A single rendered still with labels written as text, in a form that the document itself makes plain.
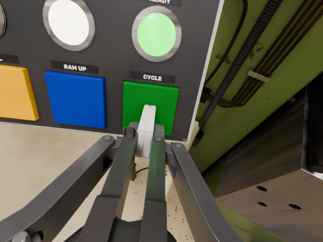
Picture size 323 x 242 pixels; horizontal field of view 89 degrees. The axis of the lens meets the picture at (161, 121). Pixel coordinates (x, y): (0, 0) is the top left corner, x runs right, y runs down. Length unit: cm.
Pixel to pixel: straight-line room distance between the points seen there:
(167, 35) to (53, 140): 135
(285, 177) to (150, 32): 39
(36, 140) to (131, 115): 133
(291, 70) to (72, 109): 46
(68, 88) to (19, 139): 137
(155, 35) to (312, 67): 37
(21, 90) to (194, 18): 24
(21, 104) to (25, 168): 119
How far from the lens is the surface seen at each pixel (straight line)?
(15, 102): 30
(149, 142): 16
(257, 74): 48
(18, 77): 28
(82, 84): 24
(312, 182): 45
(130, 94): 23
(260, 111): 59
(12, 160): 155
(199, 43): 22
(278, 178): 47
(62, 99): 26
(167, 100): 22
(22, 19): 27
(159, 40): 21
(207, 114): 61
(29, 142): 156
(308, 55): 48
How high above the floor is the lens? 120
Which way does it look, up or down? 57 degrees down
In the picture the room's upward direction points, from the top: 11 degrees clockwise
